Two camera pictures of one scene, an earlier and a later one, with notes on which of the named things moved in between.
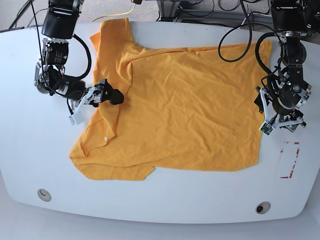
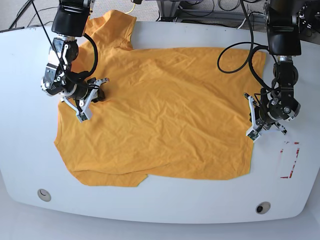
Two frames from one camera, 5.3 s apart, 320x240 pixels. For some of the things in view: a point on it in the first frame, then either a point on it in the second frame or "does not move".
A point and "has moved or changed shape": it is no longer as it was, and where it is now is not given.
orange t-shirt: [183, 108] has moved or changed shape
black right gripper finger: [113, 96] -> [100, 96]
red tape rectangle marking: [291, 172] does not move
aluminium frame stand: [168, 12] does not move
